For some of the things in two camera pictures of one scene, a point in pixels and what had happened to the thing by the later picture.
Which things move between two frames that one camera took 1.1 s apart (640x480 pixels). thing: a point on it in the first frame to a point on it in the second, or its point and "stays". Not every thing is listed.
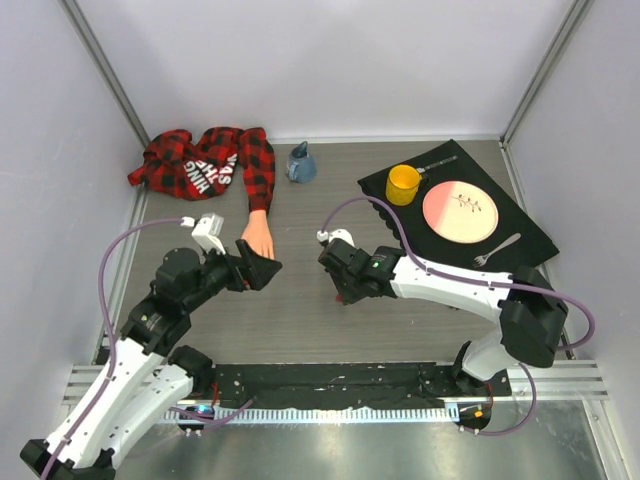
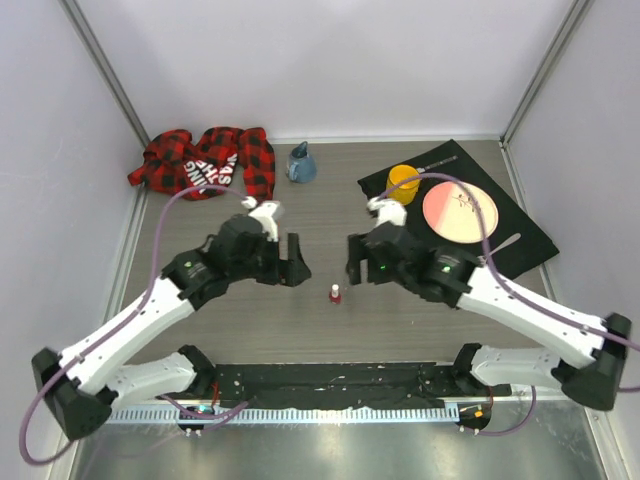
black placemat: x=514 y=241 stays
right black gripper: x=347 y=296 to x=358 y=251
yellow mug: x=401 y=184 stays
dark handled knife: x=422 y=170 stays
